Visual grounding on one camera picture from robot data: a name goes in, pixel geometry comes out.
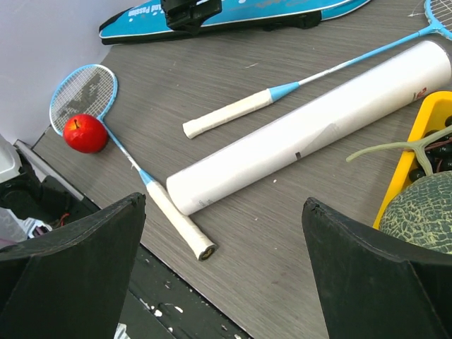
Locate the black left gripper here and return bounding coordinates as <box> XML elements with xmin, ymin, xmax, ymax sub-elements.
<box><xmin>160</xmin><ymin>0</ymin><xmax>222</xmax><ymax>34</ymax></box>

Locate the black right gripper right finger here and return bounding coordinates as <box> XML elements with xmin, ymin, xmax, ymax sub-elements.
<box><xmin>302</xmin><ymin>197</ymin><xmax>451</xmax><ymax>338</ymax></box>

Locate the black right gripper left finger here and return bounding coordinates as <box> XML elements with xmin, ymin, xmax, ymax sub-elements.
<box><xmin>1</xmin><ymin>193</ymin><xmax>145</xmax><ymax>338</ymax></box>

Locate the blue sport racket bag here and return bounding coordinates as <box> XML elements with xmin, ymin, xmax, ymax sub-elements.
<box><xmin>99</xmin><ymin>1</ymin><xmax>368</xmax><ymax>45</ymax></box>

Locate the blue racket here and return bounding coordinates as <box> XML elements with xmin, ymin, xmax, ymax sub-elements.
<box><xmin>49</xmin><ymin>64</ymin><xmax>217</xmax><ymax>261</ymax></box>
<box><xmin>182</xmin><ymin>0</ymin><xmax>451</xmax><ymax>138</ymax></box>

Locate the white shuttlecock tube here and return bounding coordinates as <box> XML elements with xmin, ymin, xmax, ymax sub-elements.
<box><xmin>166</xmin><ymin>40</ymin><xmax>451</xmax><ymax>215</ymax></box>

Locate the green netted melon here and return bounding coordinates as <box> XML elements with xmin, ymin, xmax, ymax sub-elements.
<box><xmin>379</xmin><ymin>171</ymin><xmax>451</xmax><ymax>254</ymax></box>

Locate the black grape bunch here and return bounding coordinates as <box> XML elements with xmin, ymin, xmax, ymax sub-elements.
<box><xmin>346</xmin><ymin>133</ymin><xmax>451</xmax><ymax>183</ymax></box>

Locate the red apple on table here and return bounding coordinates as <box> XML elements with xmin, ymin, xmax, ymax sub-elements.
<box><xmin>63</xmin><ymin>114</ymin><xmax>109</xmax><ymax>154</ymax></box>

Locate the yellow plastic tray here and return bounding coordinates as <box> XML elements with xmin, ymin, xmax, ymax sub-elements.
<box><xmin>373</xmin><ymin>91</ymin><xmax>452</xmax><ymax>229</ymax></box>

